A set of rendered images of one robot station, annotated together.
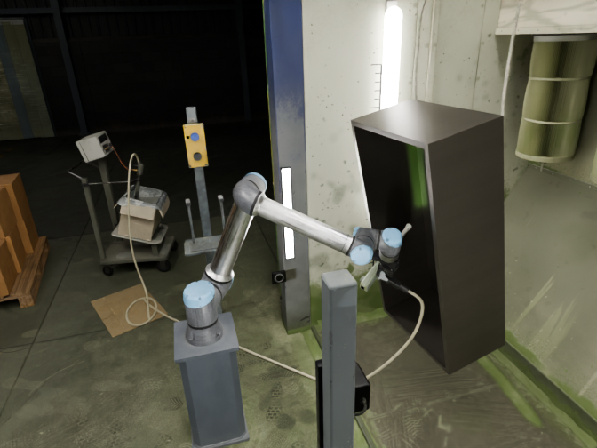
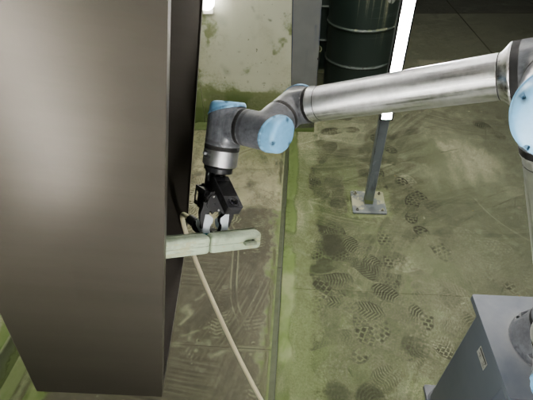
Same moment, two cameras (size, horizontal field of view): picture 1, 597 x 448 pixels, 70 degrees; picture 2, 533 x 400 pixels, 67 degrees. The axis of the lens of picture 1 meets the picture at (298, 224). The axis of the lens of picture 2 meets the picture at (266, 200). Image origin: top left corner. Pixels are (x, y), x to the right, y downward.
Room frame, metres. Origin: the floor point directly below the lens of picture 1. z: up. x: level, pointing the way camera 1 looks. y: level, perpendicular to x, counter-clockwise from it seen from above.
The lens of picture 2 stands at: (2.53, -0.02, 1.68)
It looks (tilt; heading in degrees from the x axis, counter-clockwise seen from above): 42 degrees down; 200
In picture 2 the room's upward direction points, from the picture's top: 2 degrees counter-clockwise
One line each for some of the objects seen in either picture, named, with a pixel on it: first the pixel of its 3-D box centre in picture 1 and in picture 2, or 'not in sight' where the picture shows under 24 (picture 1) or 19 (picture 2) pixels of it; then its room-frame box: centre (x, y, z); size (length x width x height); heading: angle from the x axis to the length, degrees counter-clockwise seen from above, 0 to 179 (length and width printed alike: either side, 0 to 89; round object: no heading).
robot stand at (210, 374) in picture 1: (211, 381); (504, 394); (1.77, 0.50, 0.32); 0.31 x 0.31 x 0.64; 15
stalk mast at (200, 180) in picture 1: (206, 230); not in sight; (2.65, 0.63, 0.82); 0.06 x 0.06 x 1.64; 15
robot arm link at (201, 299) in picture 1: (201, 302); not in sight; (1.78, 0.50, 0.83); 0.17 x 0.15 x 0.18; 166
